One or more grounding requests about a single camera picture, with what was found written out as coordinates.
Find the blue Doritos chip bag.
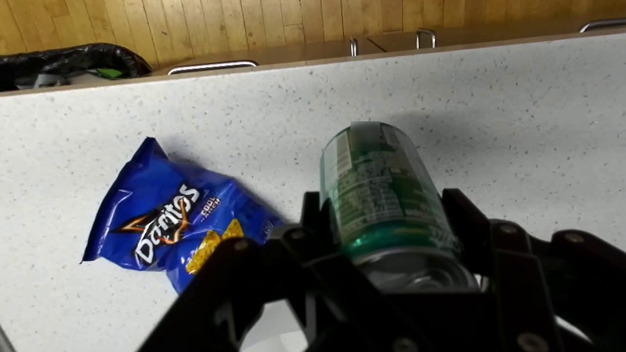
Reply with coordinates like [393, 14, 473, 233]
[80, 135, 289, 296]

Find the green sprite can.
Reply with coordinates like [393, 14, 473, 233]
[317, 120, 481, 296]

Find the wooden drawer front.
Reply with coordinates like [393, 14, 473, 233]
[150, 37, 393, 80]
[364, 18, 626, 55]

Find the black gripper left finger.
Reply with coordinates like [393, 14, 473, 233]
[135, 190, 393, 352]

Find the dark object with green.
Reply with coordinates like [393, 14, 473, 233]
[0, 41, 156, 94]

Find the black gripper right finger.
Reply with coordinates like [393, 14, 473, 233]
[440, 186, 626, 352]

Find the silver drawer handle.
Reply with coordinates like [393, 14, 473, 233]
[166, 59, 260, 79]
[577, 16, 626, 36]

